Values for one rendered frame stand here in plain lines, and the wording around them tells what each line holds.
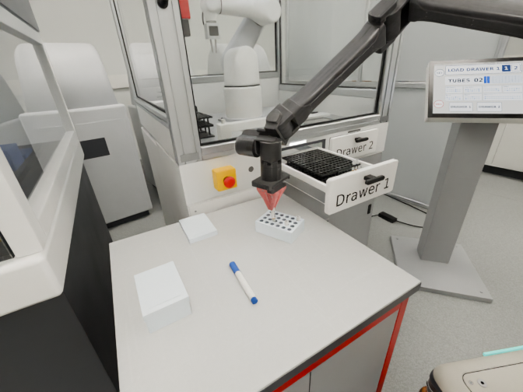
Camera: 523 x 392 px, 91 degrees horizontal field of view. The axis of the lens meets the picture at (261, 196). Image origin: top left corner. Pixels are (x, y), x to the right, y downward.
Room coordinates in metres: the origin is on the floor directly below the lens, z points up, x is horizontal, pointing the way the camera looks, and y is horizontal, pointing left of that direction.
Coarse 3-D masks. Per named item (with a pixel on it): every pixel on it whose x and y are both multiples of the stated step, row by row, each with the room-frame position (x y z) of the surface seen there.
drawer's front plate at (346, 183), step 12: (372, 168) 0.72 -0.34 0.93; (384, 168) 0.75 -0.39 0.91; (396, 168) 0.78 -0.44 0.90; (336, 180) 0.65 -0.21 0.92; (348, 180) 0.67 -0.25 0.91; (360, 180) 0.70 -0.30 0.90; (384, 180) 0.75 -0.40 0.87; (336, 192) 0.65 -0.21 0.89; (348, 192) 0.67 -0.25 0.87; (384, 192) 0.76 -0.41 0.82; (348, 204) 0.68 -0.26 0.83
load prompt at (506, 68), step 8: (488, 64) 1.34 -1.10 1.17; (496, 64) 1.33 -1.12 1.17; (504, 64) 1.31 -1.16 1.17; (512, 64) 1.30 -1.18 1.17; (520, 64) 1.29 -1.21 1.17; (448, 72) 1.37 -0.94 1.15; (456, 72) 1.35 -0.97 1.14; (464, 72) 1.34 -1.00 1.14; (472, 72) 1.33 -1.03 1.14; (480, 72) 1.32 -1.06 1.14; (488, 72) 1.31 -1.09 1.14; (496, 72) 1.30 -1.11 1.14; (504, 72) 1.29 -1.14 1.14; (512, 72) 1.28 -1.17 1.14
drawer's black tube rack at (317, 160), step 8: (304, 152) 0.99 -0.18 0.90; (312, 152) 0.99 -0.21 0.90; (320, 152) 0.99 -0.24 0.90; (328, 152) 0.97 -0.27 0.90; (288, 160) 0.91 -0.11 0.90; (296, 160) 0.91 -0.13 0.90; (304, 160) 0.90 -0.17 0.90; (312, 160) 0.90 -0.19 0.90; (320, 160) 0.89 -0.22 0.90; (328, 160) 0.88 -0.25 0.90; (336, 160) 0.88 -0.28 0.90; (344, 160) 0.87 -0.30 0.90; (352, 160) 0.87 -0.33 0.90; (296, 168) 0.91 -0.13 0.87; (304, 168) 0.83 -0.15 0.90; (312, 168) 0.81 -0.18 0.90; (320, 168) 0.81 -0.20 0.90; (328, 168) 0.81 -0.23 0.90; (312, 176) 0.82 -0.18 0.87; (320, 176) 0.77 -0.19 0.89; (328, 176) 0.81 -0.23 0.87
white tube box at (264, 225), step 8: (264, 216) 0.69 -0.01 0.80; (280, 216) 0.68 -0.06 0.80; (288, 216) 0.68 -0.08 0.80; (256, 224) 0.66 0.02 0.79; (264, 224) 0.64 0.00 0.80; (272, 224) 0.65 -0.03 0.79; (280, 224) 0.64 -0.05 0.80; (296, 224) 0.63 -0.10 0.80; (264, 232) 0.64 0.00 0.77; (272, 232) 0.63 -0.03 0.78; (280, 232) 0.61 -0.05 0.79; (288, 232) 0.60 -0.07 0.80; (296, 232) 0.61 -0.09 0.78; (288, 240) 0.60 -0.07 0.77
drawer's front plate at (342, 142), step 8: (376, 128) 1.21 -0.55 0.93; (344, 136) 1.10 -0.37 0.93; (352, 136) 1.13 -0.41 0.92; (360, 136) 1.15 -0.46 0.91; (368, 136) 1.18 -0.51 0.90; (376, 136) 1.20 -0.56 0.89; (336, 144) 1.08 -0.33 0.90; (344, 144) 1.10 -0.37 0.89; (352, 144) 1.13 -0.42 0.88; (360, 144) 1.16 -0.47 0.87; (368, 144) 1.18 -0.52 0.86; (376, 144) 1.21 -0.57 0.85; (344, 152) 1.11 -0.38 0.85; (352, 152) 1.13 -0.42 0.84; (360, 152) 1.16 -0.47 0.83; (368, 152) 1.19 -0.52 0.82
